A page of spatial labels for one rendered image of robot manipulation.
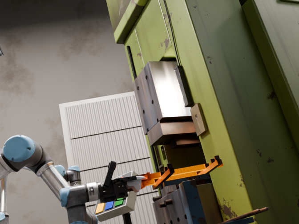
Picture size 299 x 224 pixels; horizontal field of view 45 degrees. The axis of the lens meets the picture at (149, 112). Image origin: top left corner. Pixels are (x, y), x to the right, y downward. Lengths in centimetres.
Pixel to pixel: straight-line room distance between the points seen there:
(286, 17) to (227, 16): 41
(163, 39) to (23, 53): 345
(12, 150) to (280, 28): 172
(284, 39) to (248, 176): 95
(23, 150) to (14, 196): 334
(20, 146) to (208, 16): 134
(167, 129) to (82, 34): 366
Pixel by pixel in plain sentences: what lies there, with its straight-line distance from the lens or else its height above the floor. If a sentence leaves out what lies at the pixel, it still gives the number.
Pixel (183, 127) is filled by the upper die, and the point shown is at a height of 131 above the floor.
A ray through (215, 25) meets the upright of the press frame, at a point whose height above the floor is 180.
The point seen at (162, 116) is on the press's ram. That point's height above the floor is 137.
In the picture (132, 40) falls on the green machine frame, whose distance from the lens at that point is 295.
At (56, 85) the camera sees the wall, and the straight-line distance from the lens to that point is 530.
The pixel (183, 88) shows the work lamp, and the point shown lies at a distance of 218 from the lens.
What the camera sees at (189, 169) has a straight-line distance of 164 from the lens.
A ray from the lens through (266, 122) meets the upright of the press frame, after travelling 211.
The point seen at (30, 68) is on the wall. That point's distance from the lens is 550.
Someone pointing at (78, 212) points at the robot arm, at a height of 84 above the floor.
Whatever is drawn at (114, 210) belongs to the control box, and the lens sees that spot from 255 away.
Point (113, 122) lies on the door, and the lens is 495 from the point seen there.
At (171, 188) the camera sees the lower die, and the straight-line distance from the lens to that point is 218.
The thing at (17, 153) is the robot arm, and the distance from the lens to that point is 160.
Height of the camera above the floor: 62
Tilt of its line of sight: 21 degrees up
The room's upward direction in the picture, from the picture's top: 14 degrees counter-clockwise
